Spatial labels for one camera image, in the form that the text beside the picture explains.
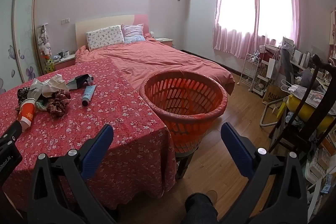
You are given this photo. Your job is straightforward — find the white tube frame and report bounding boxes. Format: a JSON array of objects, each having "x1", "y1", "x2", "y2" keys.
[{"x1": 259, "y1": 97, "x2": 289, "y2": 127}]

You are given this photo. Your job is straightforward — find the blue tube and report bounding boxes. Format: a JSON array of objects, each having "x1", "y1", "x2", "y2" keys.
[{"x1": 81, "y1": 84, "x2": 97, "y2": 107}]

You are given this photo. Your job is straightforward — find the white wire rack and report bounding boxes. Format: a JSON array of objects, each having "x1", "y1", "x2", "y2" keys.
[{"x1": 240, "y1": 53, "x2": 261, "y2": 91}]

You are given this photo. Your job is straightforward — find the yellow bag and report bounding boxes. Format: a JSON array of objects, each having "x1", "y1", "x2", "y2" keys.
[{"x1": 287, "y1": 94, "x2": 336, "y2": 132}]

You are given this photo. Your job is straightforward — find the pink curtain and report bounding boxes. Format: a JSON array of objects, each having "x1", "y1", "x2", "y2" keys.
[
  {"x1": 213, "y1": 0, "x2": 259, "y2": 60},
  {"x1": 252, "y1": 0, "x2": 303, "y2": 49}
]

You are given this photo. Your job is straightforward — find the black floral scrunchie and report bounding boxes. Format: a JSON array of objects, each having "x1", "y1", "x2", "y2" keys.
[{"x1": 17, "y1": 86, "x2": 33, "y2": 105}]

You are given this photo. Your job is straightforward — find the hanging plush toy organizer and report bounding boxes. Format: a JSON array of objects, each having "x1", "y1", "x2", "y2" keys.
[{"x1": 37, "y1": 25, "x2": 53, "y2": 56}]

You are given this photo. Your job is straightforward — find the person's leg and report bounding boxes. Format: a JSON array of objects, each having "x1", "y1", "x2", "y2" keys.
[{"x1": 184, "y1": 193, "x2": 219, "y2": 224}]

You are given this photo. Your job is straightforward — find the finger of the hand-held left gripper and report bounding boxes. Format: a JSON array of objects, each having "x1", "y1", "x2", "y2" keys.
[{"x1": 0, "y1": 121, "x2": 22, "y2": 146}]

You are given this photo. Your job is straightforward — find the brown slipper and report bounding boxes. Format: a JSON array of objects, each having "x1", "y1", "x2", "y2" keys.
[{"x1": 206, "y1": 190, "x2": 219, "y2": 208}]

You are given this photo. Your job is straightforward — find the white plastic storage rack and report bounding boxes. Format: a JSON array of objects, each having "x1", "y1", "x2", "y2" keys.
[{"x1": 302, "y1": 153, "x2": 335, "y2": 217}]

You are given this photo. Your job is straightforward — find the black red checked cloth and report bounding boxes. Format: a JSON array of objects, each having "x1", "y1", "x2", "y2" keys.
[{"x1": 45, "y1": 89, "x2": 71, "y2": 118}]

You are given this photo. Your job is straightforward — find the dark wooden stool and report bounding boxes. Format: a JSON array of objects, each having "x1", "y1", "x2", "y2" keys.
[{"x1": 175, "y1": 147, "x2": 202, "y2": 180}]

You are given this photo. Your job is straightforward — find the bed with pink duvet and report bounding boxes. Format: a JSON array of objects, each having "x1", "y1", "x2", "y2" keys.
[{"x1": 75, "y1": 34, "x2": 235, "y2": 96}]

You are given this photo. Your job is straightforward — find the brown paper bag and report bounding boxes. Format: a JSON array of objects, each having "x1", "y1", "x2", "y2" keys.
[{"x1": 262, "y1": 84, "x2": 287, "y2": 109}]

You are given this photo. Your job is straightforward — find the pink white nightstand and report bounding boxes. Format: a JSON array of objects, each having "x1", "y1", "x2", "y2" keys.
[
  {"x1": 154, "y1": 37, "x2": 174, "y2": 49},
  {"x1": 52, "y1": 54, "x2": 76, "y2": 71}
]

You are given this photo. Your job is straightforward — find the orange paper cup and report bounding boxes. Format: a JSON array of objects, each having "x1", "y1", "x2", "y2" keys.
[{"x1": 17, "y1": 98, "x2": 36, "y2": 132}]

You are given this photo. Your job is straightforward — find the red floral tablecloth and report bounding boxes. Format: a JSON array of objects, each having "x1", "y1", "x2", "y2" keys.
[{"x1": 0, "y1": 57, "x2": 177, "y2": 211}]

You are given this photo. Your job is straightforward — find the floral glass sliding wardrobe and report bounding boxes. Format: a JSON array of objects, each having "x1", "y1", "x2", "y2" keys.
[{"x1": 0, "y1": 0, "x2": 43, "y2": 95}]

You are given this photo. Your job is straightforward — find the orange plastic laundry basket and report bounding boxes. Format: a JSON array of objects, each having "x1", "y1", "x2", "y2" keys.
[{"x1": 140, "y1": 69, "x2": 228, "y2": 156}]

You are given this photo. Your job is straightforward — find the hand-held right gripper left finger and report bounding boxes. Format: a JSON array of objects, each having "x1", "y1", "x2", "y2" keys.
[{"x1": 28, "y1": 124, "x2": 117, "y2": 224}]

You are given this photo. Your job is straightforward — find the pink blue pillow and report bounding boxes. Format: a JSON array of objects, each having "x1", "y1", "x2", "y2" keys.
[{"x1": 121, "y1": 24, "x2": 146, "y2": 43}]

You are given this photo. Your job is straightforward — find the white storage trolley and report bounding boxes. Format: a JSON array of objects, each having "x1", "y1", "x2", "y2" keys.
[{"x1": 252, "y1": 43, "x2": 282, "y2": 97}]

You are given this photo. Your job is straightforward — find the dark foil packet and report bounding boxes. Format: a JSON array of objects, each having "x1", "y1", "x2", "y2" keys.
[{"x1": 67, "y1": 74, "x2": 94, "y2": 89}]

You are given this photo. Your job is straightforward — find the dark wooden chair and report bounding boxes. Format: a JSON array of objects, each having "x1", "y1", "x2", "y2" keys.
[{"x1": 268, "y1": 54, "x2": 336, "y2": 162}]

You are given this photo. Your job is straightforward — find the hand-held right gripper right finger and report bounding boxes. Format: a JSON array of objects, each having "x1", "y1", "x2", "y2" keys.
[{"x1": 220, "y1": 122, "x2": 309, "y2": 224}]

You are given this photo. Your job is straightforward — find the white paper shopping bag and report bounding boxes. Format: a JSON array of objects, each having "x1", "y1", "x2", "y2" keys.
[{"x1": 266, "y1": 51, "x2": 280, "y2": 81}]

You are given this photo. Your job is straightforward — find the cluttered white desk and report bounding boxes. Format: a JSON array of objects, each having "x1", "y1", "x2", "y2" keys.
[{"x1": 290, "y1": 49, "x2": 336, "y2": 92}]

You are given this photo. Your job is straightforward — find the beige wooden bed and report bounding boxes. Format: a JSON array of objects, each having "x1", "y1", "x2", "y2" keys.
[{"x1": 75, "y1": 14, "x2": 148, "y2": 51}]

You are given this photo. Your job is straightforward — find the white floral pillow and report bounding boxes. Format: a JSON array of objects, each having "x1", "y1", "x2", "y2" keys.
[{"x1": 86, "y1": 25, "x2": 125, "y2": 51}]

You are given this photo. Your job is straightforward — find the white crumpled plastic bag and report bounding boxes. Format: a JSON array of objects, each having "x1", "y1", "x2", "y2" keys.
[{"x1": 28, "y1": 74, "x2": 69, "y2": 98}]

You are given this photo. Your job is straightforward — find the yellow green plush toy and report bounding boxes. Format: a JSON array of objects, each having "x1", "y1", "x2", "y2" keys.
[{"x1": 44, "y1": 55, "x2": 55, "y2": 73}]

